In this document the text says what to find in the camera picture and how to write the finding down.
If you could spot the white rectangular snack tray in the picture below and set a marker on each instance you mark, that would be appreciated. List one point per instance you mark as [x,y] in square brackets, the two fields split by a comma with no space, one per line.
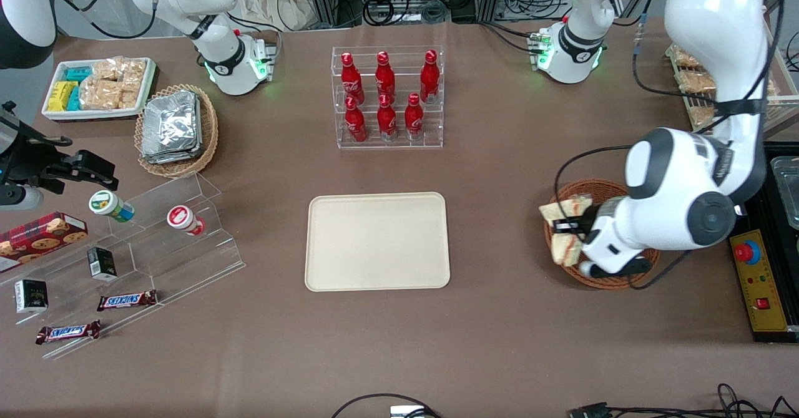
[93,114]

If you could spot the brown Snickers bar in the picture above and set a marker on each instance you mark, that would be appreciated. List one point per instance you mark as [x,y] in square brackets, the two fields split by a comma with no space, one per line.
[127,301]
[68,332]

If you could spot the small black box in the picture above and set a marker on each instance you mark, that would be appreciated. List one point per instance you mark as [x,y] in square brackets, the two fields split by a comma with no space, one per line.
[102,264]
[31,296]

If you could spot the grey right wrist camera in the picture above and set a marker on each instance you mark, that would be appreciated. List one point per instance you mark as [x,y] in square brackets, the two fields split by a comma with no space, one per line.
[19,197]

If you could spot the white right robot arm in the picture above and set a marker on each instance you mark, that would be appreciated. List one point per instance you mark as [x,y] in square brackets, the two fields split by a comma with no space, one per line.
[212,6]

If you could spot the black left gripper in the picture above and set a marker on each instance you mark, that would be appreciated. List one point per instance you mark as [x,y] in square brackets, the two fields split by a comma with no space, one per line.
[589,223]

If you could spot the clear acrylic stepped shelf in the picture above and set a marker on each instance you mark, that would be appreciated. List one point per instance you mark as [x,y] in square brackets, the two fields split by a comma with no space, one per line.
[181,262]

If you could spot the yellow snack packet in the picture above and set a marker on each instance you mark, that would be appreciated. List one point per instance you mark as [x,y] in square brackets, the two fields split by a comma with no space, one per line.
[61,95]

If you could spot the red plaid cookie box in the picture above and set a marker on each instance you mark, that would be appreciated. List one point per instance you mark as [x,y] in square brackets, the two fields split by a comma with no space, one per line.
[37,240]

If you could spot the oval tan wicker basket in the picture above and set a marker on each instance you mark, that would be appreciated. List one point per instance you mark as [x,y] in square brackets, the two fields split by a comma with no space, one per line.
[209,137]

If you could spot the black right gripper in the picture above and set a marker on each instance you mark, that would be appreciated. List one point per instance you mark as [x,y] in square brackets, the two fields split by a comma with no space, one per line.
[32,161]

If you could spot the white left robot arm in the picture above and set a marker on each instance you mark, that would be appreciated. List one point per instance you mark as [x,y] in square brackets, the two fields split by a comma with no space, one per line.
[711,25]

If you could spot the red emergency stop button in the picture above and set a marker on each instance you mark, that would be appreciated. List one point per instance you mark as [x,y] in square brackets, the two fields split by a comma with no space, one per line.
[746,252]

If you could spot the clear acrylic bottle rack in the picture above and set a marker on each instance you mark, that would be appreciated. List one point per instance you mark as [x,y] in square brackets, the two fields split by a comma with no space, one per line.
[399,59]

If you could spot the clear bag of rice crackers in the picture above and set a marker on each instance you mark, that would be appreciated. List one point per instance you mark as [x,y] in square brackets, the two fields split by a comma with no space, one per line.
[107,68]
[100,95]
[134,72]
[129,95]

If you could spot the red cola bottle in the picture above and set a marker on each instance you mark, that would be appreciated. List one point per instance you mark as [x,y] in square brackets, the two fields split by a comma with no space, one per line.
[356,125]
[387,121]
[414,118]
[385,78]
[352,81]
[429,78]

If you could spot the teal snack packet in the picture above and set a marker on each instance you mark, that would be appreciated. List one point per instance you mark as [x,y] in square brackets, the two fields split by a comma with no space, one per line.
[78,73]
[74,98]

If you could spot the white plug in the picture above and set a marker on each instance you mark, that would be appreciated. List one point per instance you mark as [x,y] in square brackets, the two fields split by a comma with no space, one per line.
[406,412]

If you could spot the black and yellow control box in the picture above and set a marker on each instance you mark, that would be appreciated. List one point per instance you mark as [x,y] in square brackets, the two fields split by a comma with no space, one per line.
[761,293]

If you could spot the beige plastic tray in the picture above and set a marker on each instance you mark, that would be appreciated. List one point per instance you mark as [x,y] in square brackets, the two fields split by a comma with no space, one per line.
[374,243]

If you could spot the silver foil pouch stack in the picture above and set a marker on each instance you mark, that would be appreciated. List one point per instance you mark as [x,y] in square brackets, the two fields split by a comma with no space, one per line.
[171,128]

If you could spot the red lid yoghurt cup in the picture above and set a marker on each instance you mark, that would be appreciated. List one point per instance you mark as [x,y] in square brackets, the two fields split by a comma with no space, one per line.
[182,218]

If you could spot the triangle sandwich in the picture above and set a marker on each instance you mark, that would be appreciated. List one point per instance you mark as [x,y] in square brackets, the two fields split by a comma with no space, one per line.
[565,209]

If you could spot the green lid yoghurt cup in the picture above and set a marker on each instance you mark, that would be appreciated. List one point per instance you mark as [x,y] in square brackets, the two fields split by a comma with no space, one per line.
[106,204]

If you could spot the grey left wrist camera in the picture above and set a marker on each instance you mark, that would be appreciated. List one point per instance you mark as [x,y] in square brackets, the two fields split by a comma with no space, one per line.
[618,268]

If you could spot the round brown wicker basket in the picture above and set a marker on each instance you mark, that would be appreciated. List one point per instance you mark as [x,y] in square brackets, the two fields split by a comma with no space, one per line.
[599,190]

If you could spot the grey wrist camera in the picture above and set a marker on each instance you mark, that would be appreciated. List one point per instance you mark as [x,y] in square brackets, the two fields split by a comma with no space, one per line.
[618,268]
[19,197]

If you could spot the clear plastic container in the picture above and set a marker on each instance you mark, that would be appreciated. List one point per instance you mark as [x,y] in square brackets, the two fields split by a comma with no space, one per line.
[788,190]

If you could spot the clear bag of brown snacks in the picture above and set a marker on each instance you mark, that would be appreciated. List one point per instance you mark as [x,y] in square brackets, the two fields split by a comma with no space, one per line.
[701,115]
[696,82]
[685,60]

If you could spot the crumpled beige cloth bag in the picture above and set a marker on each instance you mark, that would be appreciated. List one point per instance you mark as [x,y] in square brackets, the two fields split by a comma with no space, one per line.
[268,0]

